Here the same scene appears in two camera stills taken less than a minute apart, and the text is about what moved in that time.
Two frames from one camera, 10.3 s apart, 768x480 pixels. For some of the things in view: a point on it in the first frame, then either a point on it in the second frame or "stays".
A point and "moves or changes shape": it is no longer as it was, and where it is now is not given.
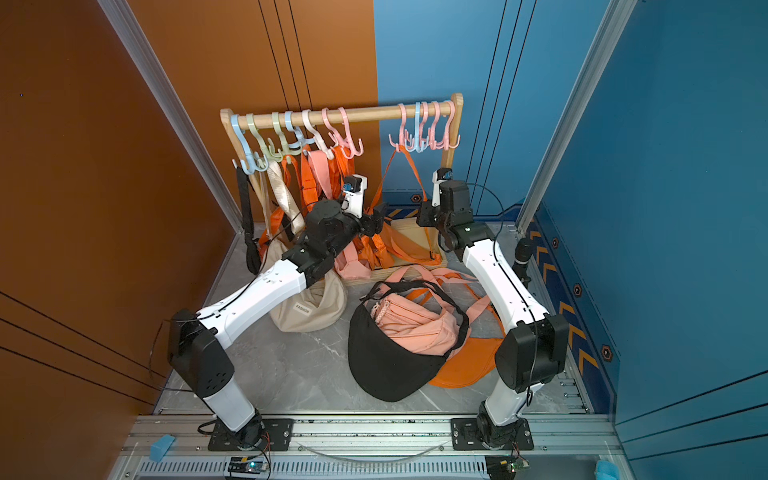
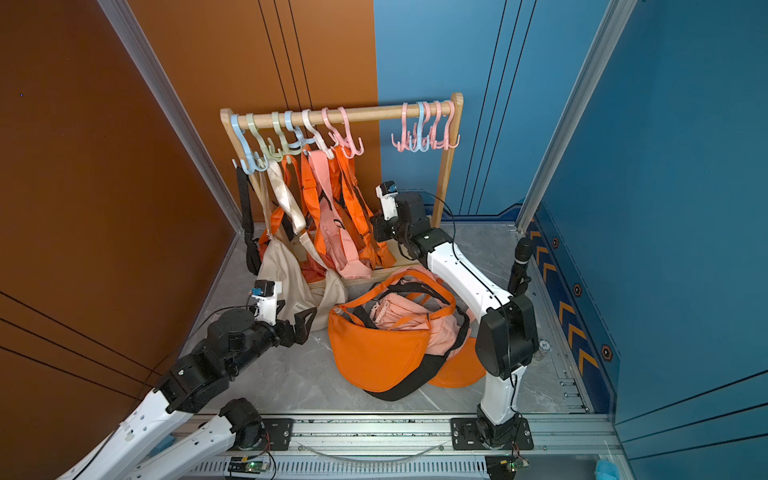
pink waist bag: [420, 327] stays
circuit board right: [504, 467] stays
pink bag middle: [346, 262] stays
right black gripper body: [431, 217] -> [391, 229]
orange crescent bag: [399, 199] moves or changes shape
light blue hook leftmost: [245, 146] stays
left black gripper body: [368, 225] -> [285, 336]
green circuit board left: [245, 465] stays
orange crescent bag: [469, 363] stays
